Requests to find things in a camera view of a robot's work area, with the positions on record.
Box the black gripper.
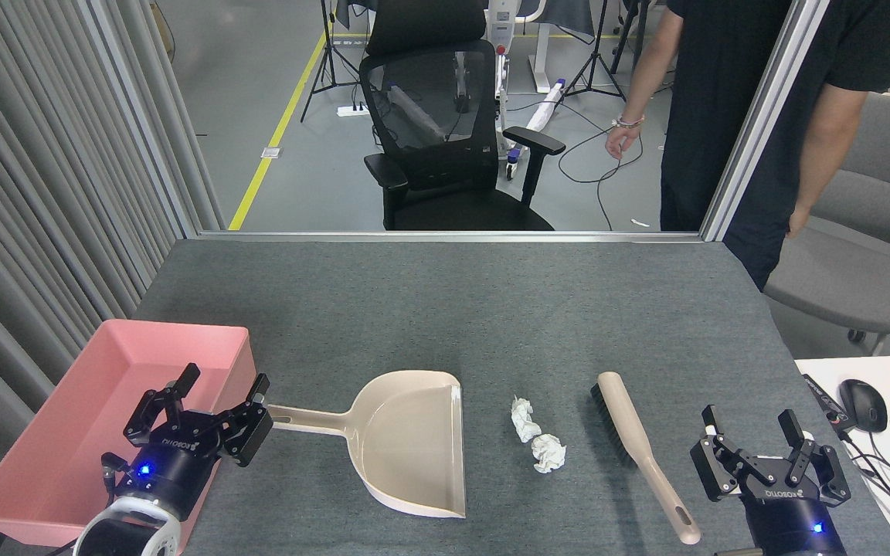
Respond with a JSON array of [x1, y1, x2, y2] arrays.
[[690, 404, 851, 556], [109, 363, 273, 520]]

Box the beige hand brush black bristles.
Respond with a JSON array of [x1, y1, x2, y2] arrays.
[[589, 371, 702, 545]]

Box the beige plastic dustpan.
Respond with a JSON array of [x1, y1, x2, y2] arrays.
[[267, 370, 467, 519]]

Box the white paper ball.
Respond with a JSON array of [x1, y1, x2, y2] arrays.
[[532, 433, 567, 474], [511, 396, 542, 444]]

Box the pink plastic bin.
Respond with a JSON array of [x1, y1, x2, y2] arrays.
[[0, 319, 257, 556]]

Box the flat black device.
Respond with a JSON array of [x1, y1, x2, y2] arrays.
[[801, 374, 857, 433]]

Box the black computer mouse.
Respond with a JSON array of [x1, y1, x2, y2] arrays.
[[838, 378, 888, 433]]

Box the grey padded chair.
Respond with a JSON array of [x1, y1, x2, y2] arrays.
[[763, 91, 890, 356]]

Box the grey pleated curtain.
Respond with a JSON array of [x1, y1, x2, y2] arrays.
[[0, 0, 226, 556]]

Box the black mesh office chair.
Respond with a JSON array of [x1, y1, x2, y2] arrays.
[[358, 0, 567, 232]]

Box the person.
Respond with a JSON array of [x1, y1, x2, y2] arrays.
[[605, 0, 890, 292]]

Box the black tripod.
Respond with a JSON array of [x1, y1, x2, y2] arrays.
[[565, 0, 627, 101], [300, 0, 361, 123]]

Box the white rolled tube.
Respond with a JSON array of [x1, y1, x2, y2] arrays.
[[526, 77, 567, 134]]

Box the dark hanging cloth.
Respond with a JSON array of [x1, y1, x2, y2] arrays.
[[542, 0, 596, 43]]

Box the white stand on wheels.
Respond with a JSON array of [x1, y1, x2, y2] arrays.
[[484, 0, 563, 182]]

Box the black desk cables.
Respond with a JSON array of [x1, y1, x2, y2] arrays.
[[839, 429, 890, 514]]

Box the silver table edge rail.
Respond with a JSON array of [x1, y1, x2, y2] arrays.
[[196, 229, 705, 244]]

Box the black floor cable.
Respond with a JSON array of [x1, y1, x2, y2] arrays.
[[557, 127, 670, 231]]

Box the silver aluminium post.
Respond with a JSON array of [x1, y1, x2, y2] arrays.
[[700, 0, 832, 242]]

